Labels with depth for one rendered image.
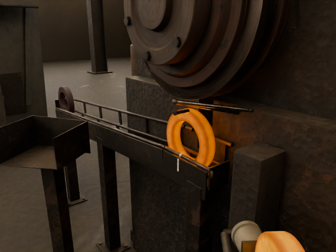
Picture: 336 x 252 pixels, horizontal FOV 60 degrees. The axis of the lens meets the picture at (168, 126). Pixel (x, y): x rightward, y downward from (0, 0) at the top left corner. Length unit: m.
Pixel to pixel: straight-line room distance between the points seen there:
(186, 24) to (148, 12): 0.13
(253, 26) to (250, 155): 0.27
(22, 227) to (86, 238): 0.40
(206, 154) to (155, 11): 0.38
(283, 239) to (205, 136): 0.39
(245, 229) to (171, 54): 0.40
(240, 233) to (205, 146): 0.26
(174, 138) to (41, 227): 1.17
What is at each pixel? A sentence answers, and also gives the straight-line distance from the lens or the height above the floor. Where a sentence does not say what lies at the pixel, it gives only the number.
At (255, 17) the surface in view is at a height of 1.08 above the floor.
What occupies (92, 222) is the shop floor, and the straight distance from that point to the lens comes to 1.83.
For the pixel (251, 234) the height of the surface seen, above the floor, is 0.70.
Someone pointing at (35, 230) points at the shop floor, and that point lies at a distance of 1.87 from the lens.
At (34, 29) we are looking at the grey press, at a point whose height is 1.06.
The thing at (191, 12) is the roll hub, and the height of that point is 1.09.
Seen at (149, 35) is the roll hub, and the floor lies 1.04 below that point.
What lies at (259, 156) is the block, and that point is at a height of 0.80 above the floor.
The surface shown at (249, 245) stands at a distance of 0.54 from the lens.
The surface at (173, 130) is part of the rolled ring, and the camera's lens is 0.88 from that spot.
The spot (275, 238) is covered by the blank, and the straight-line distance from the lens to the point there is 0.46.
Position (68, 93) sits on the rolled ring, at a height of 0.72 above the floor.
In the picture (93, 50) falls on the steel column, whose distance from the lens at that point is 7.67.
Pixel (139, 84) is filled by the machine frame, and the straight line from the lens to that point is 1.15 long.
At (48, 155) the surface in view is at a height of 0.60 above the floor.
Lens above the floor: 1.06
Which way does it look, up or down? 18 degrees down
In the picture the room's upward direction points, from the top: straight up
